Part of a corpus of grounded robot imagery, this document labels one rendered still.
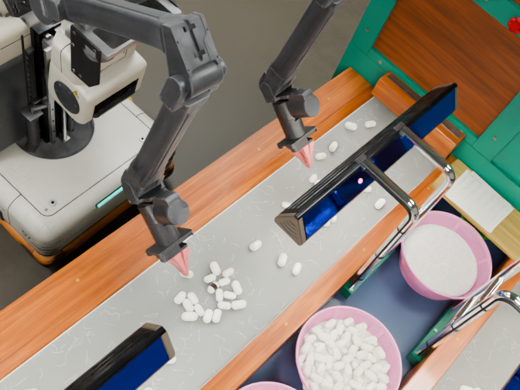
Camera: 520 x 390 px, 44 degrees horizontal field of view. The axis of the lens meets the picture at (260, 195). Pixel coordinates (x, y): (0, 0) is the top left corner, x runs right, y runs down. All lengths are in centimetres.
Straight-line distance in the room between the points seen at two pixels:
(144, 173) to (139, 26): 33
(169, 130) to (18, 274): 130
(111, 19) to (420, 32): 99
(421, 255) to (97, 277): 87
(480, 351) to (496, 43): 80
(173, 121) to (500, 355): 108
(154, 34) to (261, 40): 208
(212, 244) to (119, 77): 54
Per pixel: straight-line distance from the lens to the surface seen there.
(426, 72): 198
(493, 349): 184
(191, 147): 272
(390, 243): 152
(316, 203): 134
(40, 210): 221
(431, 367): 170
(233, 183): 173
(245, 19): 328
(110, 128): 239
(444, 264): 188
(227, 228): 169
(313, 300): 164
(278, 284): 165
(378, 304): 180
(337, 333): 165
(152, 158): 132
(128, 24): 120
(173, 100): 112
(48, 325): 153
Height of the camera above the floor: 220
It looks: 56 degrees down
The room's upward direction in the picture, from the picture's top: 25 degrees clockwise
